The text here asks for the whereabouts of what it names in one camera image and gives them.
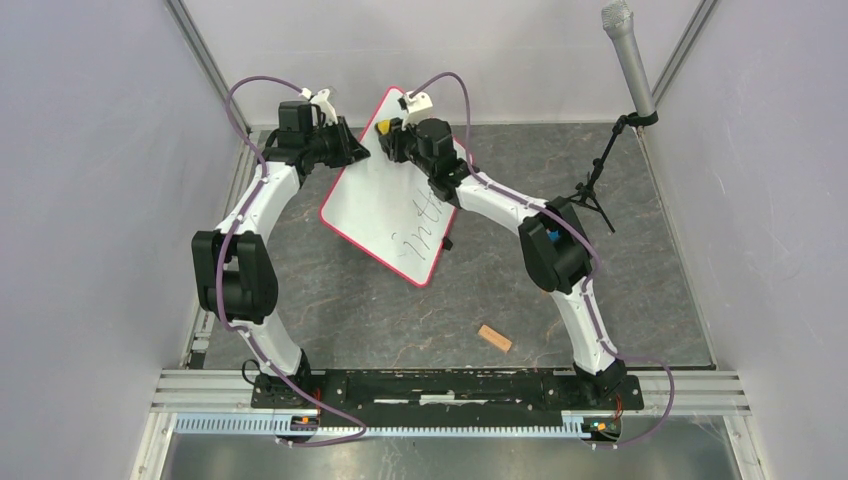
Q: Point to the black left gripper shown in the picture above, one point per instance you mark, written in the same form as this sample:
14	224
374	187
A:
350	149

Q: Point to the black tripod mic stand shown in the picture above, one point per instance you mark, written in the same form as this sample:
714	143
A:
585	194

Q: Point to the yellow whiteboard eraser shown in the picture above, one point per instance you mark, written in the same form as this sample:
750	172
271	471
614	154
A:
383	127

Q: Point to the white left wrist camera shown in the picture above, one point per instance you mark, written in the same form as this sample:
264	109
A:
322	99

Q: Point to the silver microphone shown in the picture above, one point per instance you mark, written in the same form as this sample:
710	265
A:
618	23

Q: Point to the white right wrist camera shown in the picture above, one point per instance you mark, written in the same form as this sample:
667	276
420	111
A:
416	106

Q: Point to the pink framed whiteboard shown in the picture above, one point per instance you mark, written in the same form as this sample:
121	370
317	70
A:
387	209

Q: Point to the aluminium rail frame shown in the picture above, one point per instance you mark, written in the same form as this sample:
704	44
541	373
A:
695	425

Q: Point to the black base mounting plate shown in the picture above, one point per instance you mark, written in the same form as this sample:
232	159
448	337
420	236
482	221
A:
443	398

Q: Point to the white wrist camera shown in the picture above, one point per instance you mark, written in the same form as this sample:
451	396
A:
322	99
416	106

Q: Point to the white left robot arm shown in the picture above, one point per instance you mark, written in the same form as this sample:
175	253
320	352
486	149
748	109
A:
234	273

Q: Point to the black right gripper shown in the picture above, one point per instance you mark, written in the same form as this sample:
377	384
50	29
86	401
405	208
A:
395	139

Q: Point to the long wooden block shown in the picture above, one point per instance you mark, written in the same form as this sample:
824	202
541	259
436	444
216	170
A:
494	338

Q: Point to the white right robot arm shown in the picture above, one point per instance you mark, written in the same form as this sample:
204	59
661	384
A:
556	253

